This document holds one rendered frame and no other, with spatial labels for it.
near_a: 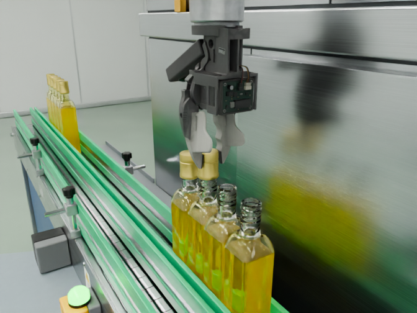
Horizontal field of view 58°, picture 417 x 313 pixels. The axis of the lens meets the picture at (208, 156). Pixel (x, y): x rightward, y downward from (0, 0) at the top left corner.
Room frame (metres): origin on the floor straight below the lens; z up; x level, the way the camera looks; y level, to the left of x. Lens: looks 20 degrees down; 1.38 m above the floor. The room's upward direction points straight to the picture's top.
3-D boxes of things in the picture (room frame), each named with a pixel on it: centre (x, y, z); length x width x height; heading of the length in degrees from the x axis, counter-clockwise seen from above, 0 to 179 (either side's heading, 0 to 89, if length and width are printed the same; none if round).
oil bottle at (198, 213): (0.57, 0.00, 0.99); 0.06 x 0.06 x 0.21; 33
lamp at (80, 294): (0.64, 0.27, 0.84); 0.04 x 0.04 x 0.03
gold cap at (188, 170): (0.62, 0.03, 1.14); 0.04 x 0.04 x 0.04
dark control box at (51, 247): (0.87, 0.43, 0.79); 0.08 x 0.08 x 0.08; 33
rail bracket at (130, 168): (1.06, 0.22, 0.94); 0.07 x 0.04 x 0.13; 123
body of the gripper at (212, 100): (0.55, -0.02, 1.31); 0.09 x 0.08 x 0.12; 33
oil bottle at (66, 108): (1.42, 0.54, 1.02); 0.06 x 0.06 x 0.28; 33
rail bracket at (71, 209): (0.79, 0.35, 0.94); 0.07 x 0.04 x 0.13; 123
